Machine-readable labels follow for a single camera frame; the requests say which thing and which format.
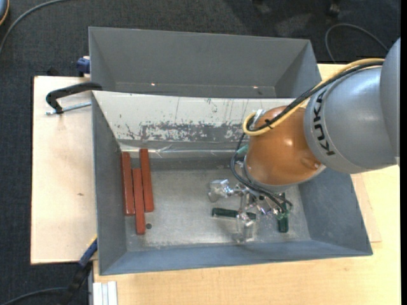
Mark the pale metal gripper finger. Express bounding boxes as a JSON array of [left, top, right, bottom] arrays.
[[207, 179, 237, 203], [235, 213, 258, 244]]

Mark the dark green flat block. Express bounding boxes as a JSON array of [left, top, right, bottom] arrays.
[[211, 207, 258, 221], [277, 213, 290, 234]]

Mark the pale wood flat board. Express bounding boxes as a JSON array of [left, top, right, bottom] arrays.
[[30, 74, 382, 266]]

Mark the grey metal bin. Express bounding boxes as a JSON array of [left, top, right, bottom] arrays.
[[88, 26, 373, 276]]

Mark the red-brown flat block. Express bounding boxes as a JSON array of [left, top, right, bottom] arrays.
[[139, 148, 155, 213], [131, 168, 147, 236], [120, 151, 135, 217]]

